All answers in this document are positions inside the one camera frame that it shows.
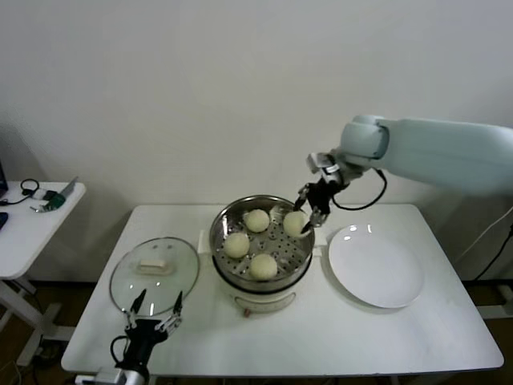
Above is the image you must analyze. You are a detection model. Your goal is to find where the black wall cable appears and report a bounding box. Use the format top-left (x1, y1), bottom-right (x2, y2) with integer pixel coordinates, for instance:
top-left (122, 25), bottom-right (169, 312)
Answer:
top-left (472, 222), bottom-right (513, 281)

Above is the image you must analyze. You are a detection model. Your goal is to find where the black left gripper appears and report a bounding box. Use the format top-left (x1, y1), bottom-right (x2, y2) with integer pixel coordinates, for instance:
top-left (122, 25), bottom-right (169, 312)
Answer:
top-left (122, 288), bottom-right (184, 371)

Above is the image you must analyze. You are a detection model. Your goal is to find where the grey metal blade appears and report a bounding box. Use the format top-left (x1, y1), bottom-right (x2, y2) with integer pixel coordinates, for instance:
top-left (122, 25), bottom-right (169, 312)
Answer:
top-left (60, 176), bottom-right (79, 198)

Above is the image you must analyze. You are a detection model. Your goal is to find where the black looped cable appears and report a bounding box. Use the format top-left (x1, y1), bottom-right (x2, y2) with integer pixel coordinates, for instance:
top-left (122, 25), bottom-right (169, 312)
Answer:
top-left (0, 179), bottom-right (40, 208)

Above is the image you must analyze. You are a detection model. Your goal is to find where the white steamed baozi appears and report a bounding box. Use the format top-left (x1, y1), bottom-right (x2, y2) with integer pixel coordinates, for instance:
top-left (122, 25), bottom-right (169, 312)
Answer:
top-left (244, 209), bottom-right (270, 233)
top-left (248, 253), bottom-right (278, 281)
top-left (283, 211), bottom-right (310, 237)
top-left (223, 233), bottom-right (250, 259)

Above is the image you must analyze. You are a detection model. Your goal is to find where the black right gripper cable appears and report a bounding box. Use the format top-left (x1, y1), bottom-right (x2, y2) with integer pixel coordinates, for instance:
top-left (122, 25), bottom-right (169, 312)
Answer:
top-left (330, 168), bottom-right (389, 212)

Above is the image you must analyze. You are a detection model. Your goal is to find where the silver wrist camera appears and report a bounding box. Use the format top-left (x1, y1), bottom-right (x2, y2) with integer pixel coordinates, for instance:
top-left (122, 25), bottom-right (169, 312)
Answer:
top-left (75, 369), bottom-right (126, 385)
top-left (306, 151), bottom-right (340, 176)

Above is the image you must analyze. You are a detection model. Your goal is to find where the green hand tool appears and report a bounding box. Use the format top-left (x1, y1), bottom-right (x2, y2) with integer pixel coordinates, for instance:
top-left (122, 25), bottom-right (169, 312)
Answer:
top-left (45, 191), bottom-right (68, 212)

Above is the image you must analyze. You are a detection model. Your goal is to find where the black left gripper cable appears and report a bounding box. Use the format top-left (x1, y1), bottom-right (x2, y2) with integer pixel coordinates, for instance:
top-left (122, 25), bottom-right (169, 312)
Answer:
top-left (111, 335), bottom-right (129, 368)

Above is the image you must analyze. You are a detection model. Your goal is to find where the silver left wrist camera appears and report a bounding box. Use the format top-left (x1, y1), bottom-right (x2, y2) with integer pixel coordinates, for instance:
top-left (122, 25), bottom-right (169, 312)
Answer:
top-left (75, 369), bottom-right (126, 385)

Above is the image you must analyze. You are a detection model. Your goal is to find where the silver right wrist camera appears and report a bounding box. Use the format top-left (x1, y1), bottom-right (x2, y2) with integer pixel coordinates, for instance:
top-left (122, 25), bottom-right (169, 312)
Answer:
top-left (306, 151), bottom-right (340, 176)

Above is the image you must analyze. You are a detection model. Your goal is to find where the white electric cooker pot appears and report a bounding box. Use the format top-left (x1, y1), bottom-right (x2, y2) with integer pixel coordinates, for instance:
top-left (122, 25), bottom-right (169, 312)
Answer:
top-left (196, 240), bottom-right (322, 320)

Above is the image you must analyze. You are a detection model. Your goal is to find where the white wall cable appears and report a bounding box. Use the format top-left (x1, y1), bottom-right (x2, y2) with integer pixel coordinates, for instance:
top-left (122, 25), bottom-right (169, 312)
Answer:
top-left (456, 208), bottom-right (513, 258)

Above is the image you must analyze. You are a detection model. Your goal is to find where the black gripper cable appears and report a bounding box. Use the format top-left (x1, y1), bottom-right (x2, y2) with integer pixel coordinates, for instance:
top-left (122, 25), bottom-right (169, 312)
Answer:
top-left (111, 335), bottom-right (129, 368)
top-left (330, 168), bottom-right (389, 212)

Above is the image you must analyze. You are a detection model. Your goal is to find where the white table frame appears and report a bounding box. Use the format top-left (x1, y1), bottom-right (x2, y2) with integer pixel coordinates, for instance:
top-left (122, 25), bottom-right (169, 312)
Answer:
top-left (475, 280), bottom-right (513, 320)

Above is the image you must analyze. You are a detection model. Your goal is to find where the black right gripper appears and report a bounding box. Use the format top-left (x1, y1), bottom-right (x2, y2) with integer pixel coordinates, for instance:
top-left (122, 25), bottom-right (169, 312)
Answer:
top-left (293, 179), bottom-right (349, 237)

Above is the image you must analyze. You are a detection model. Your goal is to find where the white round plate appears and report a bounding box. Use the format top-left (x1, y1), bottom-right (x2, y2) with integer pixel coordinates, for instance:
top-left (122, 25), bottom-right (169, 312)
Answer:
top-left (327, 224), bottom-right (425, 309)

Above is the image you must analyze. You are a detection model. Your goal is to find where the round glass pot lid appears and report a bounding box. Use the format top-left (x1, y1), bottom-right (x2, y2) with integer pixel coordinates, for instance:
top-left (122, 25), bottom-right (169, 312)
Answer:
top-left (109, 237), bottom-right (200, 316)

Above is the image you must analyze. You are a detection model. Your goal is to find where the white side table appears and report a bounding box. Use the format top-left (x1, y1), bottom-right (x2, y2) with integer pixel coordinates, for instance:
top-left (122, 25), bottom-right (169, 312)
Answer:
top-left (0, 181), bottom-right (87, 346)

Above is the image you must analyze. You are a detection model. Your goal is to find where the stainless steel steamer basket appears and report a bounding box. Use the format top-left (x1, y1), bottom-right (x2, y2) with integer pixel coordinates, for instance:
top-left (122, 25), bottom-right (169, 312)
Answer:
top-left (196, 195), bottom-right (326, 284)

